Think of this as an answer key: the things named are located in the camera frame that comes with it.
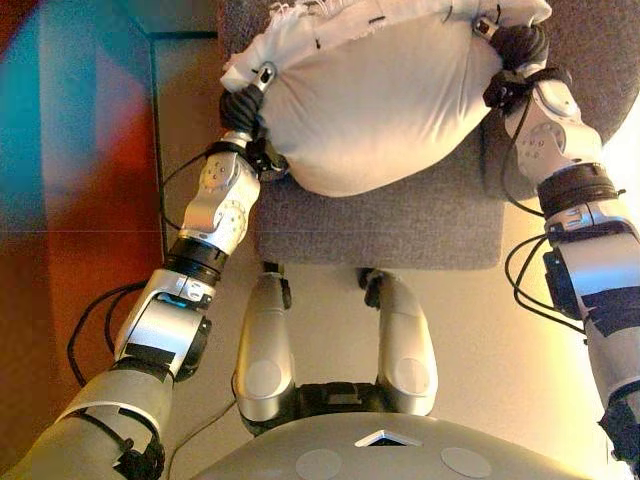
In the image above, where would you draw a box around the dark glossy cabinet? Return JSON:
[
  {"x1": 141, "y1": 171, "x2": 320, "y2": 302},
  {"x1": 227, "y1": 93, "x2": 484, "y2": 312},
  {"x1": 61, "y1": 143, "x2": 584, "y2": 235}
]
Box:
[{"x1": 0, "y1": 0, "x2": 169, "y2": 461}]

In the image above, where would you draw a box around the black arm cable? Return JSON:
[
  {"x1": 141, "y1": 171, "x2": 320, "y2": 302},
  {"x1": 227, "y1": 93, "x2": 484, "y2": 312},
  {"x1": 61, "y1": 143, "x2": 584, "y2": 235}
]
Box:
[
  {"x1": 499, "y1": 99, "x2": 589, "y2": 336},
  {"x1": 67, "y1": 149, "x2": 211, "y2": 389}
]

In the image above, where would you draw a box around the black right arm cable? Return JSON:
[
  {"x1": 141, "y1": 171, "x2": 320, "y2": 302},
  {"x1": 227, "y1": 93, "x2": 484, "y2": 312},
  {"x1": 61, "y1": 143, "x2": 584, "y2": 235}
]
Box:
[{"x1": 499, "y1": 99, "x2": 589, "y2": 336}]

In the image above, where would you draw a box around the silver robot leg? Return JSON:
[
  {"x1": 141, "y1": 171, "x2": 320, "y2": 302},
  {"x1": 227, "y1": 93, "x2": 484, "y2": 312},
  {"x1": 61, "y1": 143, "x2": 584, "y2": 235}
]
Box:
[
  {"x1": 357, "y1": 267, "x2": 440, "y2": 417},
  {"x1": 233, "y1": 262, "x2": 297, "y2": 434}
]

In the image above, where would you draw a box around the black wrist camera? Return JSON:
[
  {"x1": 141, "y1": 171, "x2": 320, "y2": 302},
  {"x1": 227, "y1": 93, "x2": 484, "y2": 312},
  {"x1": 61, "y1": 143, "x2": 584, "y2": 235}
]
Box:
[
  {"x1": 483, "y1": 69, "x2": 531, "y2": 114},
  {"x1": 247, "y1": 137, "x2": 290, "y2": 182}
]

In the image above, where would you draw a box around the silver right robot leg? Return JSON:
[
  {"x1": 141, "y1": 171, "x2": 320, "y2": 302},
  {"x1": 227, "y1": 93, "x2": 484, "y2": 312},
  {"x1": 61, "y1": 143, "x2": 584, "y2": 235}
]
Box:
[{"x1": 357, "y1": 267, "x2": 440, "y2": 417}]

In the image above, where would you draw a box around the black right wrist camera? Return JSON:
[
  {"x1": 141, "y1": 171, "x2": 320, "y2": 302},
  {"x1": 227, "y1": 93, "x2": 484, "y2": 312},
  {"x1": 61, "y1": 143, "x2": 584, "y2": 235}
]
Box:
[{"x1": 483, "y1": 69, "x2": 531, "y2": 114}]

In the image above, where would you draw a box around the grey robot torso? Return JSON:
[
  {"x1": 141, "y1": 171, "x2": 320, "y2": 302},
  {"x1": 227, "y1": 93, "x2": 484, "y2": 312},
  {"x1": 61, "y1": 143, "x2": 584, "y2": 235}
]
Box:
[{"x1": 192, "y1": 382, "x2": 596, "y2": 480}]

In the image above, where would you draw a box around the white fringed cushion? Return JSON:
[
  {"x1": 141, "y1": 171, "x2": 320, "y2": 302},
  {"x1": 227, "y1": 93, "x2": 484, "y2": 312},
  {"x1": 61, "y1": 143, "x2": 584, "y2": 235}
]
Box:
[{"x1": 219, "y1": 0, "x2": 554, "y2": 199}]

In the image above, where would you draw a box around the grey fabric armchair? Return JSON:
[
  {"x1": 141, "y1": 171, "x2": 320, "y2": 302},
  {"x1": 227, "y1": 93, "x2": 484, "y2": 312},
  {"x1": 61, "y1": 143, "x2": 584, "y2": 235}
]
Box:
[{"x1": 215, "y1": 0, "x2": 640, "y2": 272}]

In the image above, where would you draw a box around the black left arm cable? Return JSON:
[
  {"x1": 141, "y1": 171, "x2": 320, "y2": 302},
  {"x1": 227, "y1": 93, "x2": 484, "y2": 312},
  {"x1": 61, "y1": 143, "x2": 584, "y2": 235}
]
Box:
[{"x1": 67, "y1": 149, "x2": 211, "y2": 389}]

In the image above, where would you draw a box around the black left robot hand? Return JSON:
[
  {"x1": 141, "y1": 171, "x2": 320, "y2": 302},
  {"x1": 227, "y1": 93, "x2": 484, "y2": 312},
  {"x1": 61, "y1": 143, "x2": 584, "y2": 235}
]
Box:
[{"x1": 218, "y1": 60, "x2": 279, "y2": 135}]

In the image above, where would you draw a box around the silver left robot leg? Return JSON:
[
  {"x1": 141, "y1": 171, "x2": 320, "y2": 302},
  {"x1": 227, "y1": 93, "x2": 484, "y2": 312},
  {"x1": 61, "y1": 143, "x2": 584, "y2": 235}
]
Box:
[{"x1": 233, "y1": 262, "x2": 297, "y2": 434}]

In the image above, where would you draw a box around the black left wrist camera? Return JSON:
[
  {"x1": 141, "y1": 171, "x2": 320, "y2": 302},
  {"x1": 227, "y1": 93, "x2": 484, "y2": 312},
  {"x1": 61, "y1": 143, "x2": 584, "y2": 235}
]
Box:
[{"x1": 247, "y1": 137, "x2": 290, "y2": 182}]

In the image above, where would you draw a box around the thin grey floor cable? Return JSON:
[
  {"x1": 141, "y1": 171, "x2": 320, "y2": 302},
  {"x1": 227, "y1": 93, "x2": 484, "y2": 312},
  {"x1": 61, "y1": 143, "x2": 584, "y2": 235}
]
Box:
[{"x1": 164, "y1": 372, "x2": 241, "y2": 480}]

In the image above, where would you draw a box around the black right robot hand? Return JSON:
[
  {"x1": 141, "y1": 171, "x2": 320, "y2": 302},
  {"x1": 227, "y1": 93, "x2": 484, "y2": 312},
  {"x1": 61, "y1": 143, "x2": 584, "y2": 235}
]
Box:
[{"x1": 472, "y1": 17, "x2": 550, "y2": 71}]

